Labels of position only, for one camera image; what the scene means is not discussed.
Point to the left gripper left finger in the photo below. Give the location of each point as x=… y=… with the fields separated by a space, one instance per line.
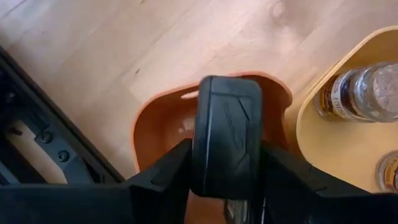
x=161 y=193

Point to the orange plastic bin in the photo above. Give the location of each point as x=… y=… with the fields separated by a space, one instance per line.
x=161 y=124

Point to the black metal table frame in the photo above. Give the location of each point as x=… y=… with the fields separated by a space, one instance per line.
x=62 y=137

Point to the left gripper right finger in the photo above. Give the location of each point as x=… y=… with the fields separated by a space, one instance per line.
x=295 y=193

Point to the yellow plastic bin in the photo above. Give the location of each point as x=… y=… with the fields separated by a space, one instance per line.
x=342 y=155

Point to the small glass spice jar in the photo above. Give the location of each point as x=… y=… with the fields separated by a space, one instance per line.
x=388 y=172
x=357 y=93

